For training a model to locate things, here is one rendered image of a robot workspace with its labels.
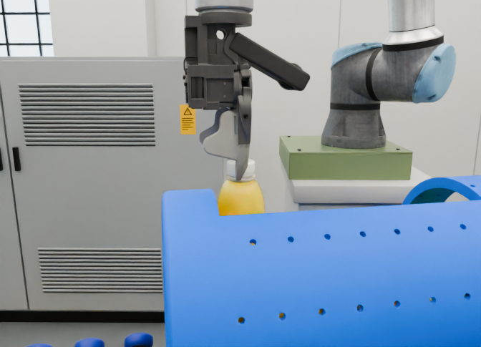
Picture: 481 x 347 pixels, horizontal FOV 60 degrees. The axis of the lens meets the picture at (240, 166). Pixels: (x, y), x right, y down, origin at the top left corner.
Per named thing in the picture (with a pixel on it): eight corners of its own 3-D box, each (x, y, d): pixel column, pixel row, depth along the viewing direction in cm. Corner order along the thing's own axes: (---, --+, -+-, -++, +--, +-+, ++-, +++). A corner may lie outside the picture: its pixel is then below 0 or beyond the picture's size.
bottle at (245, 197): (273, 285, 63) (275, 167, 59) (248, 306, 58) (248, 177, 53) (235, 272, 67) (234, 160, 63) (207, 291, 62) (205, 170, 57)
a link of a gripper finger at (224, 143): (203, 182, 55) (200, 111, 55) (247, 179, 56) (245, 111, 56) (205, 184, 52) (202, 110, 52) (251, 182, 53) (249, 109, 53)
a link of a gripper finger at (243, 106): (232, 144, 56) (230, 79, 55) (245, 144, 56) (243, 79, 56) (238, 144, 51) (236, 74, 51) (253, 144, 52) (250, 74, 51)
